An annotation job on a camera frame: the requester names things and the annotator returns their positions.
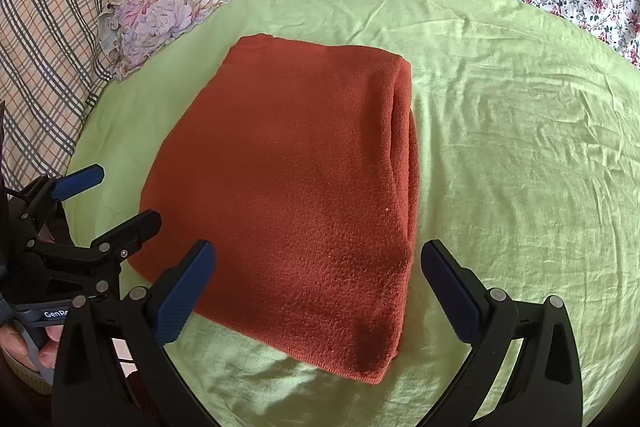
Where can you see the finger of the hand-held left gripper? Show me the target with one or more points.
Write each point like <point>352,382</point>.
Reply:
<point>125,234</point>
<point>80,179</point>

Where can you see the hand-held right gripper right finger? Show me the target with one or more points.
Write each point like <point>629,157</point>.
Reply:
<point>450,292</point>

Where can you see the person's left hand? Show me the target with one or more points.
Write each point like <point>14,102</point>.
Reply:
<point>50,347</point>

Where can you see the purple floral pillow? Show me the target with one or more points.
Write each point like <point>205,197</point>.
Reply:
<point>165,12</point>

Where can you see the orange towel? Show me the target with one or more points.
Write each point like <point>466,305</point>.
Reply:
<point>290,187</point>

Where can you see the plaid pillow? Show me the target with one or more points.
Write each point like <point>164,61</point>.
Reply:
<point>50,47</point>

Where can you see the light green blanket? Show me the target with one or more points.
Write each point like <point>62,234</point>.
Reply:
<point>500,157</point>

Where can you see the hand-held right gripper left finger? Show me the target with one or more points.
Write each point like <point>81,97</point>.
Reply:
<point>180,302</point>

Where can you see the person's left forearm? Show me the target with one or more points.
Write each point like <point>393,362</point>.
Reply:
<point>32,381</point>

